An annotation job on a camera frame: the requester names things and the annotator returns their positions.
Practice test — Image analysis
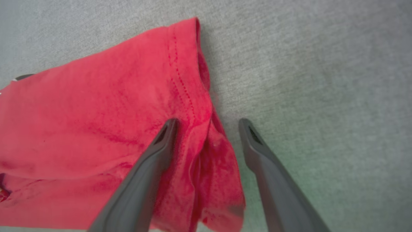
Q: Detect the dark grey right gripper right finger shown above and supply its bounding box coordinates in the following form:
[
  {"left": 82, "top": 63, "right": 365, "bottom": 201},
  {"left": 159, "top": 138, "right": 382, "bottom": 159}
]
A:
[{"left": 238, "top": 118, "right": 332, "bottom": 232}]

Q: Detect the red and white garment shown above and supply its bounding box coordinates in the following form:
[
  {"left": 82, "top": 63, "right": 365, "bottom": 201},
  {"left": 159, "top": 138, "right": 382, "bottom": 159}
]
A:
[{"left": 0, "top": 17, "right": 247, "bottom": 232}]

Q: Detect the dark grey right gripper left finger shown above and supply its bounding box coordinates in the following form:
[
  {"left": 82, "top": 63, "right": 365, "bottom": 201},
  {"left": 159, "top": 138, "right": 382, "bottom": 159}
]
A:
[{"left": 87, "top": 118, "right": 180, "bottom": 232}]

